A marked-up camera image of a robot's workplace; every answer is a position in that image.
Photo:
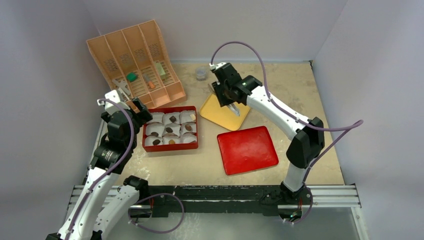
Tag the pale green sticky notes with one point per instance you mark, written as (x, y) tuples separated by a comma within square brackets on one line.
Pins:
[(160, 70)]

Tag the dark square chocolate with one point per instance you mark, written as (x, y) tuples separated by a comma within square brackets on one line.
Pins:
[(173, 119)]

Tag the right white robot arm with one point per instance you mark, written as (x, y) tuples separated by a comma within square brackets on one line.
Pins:
[(306, 142)]

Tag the small clear cup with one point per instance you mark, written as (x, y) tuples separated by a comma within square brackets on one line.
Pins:
[(201, 73)]

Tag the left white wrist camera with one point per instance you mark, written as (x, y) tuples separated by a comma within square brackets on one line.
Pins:
[(112, 102)]

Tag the green eraser block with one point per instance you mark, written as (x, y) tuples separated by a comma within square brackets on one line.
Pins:
[(131, 77)]

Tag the red chocolate box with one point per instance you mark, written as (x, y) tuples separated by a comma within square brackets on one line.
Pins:
[(184, 139)]

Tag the dark chocolate piece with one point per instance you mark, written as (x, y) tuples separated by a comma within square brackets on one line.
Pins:
[(156, 142)]

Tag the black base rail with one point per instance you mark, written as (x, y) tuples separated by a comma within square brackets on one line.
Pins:
[(268, 200)]

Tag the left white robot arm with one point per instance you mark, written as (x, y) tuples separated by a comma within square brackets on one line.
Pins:
[(89, 219)]

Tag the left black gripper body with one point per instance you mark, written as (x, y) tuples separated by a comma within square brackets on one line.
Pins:
[(141, 117)]

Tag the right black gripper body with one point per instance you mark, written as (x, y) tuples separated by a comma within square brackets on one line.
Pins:
[(224, 94)]

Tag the metal bracket plate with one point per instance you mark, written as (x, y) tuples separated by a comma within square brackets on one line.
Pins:
[(122, 84)]

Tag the peach desk organizer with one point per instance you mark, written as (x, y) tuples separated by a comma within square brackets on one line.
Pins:
[(136, 49)]

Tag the red box lid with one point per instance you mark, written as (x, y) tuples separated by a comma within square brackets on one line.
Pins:
[(247, 150)]

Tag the yellow tray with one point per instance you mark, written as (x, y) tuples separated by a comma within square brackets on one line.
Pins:
[(223, 116)]

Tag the orange handled cutter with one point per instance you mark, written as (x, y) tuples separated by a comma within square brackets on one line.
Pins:
[(148, 81)]

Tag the metal tongs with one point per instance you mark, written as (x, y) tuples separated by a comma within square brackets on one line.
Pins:
[(234, 109)]

